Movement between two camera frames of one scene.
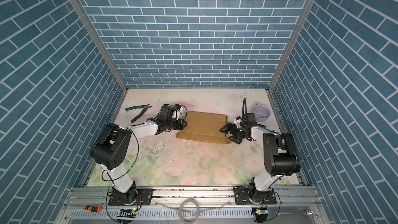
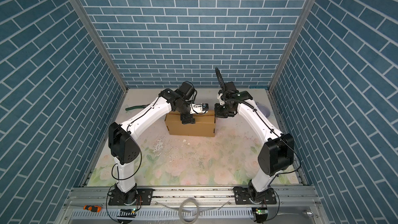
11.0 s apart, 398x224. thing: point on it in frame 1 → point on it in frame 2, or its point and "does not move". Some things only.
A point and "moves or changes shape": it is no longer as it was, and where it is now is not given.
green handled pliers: (145, 107) does not move
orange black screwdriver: (93, 208) does not move
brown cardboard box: (204, 128) moves or changes shape
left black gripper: (180, 122) → (187, 119)
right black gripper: (230, 125) → (218, 113)
